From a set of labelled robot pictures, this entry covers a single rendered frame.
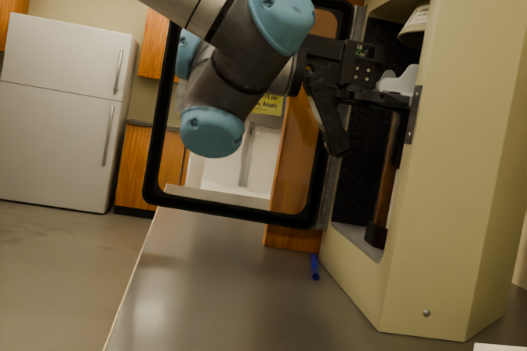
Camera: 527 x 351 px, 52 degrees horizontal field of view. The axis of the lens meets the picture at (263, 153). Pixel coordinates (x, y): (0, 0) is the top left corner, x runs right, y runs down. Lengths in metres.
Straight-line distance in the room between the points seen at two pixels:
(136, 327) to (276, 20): 0.33
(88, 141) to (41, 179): 0.58
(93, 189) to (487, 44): 5.12
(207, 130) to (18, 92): 5.15
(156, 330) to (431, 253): 0.33
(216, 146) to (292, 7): 0.19
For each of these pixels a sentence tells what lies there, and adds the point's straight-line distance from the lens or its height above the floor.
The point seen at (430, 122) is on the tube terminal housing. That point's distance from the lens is 0.66.
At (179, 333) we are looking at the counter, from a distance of 0.58.
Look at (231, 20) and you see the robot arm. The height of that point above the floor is 1.25.
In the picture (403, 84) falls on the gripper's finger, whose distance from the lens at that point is 0.75.
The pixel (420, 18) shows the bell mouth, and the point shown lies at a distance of 0.79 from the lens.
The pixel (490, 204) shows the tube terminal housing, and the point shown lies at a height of 1.11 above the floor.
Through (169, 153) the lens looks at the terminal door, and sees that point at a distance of 0.94.
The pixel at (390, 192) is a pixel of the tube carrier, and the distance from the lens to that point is 0.77.
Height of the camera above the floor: 1.16
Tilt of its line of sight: 3 degrees down
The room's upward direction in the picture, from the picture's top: 10 degrees clockwise
